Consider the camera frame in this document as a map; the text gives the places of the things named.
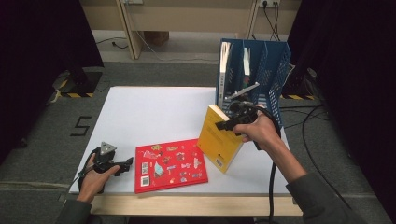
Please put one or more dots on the beige wooden desk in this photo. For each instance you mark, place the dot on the beige wooden desk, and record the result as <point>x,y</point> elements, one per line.
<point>186,15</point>

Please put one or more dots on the red book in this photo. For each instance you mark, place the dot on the red book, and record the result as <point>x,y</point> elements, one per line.
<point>171,166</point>

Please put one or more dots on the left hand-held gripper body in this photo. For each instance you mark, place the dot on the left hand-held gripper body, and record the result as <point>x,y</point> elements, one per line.
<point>106,160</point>

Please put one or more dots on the white power strip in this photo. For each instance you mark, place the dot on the white power strip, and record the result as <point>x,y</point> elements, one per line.
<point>133,1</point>

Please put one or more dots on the person's right hand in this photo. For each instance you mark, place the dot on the person's right hand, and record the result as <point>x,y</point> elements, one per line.
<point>264,132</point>

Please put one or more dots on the blue plastic file rack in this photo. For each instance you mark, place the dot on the blue plastic file rack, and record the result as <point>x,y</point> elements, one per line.
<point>274,68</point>

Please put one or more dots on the cardboard box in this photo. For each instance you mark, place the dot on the cardboard box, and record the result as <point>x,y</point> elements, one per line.
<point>157,37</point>

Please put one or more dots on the black curtain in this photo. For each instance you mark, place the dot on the black curtain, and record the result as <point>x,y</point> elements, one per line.
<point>358,77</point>
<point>37,62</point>

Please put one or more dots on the white wall socket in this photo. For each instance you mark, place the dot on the white wall socket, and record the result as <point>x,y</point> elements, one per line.
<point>269,2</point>

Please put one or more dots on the person's left hand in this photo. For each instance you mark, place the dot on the person's left hand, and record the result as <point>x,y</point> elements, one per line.
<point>93,185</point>

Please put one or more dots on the black striped stand base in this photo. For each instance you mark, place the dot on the black striped stand base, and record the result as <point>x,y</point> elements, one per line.
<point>84,82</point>
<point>297,96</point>

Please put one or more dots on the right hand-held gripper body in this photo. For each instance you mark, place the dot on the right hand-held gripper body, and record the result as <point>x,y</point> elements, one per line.
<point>244,110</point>

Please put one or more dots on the white picture-grid book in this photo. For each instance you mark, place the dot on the white picture-grid book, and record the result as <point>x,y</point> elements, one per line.
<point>223,71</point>

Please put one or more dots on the teal cover book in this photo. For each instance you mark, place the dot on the teal cover book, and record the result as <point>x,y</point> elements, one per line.
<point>246,60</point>

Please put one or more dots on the yellow book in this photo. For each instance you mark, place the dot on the yellow book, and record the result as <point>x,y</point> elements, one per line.
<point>218,143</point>

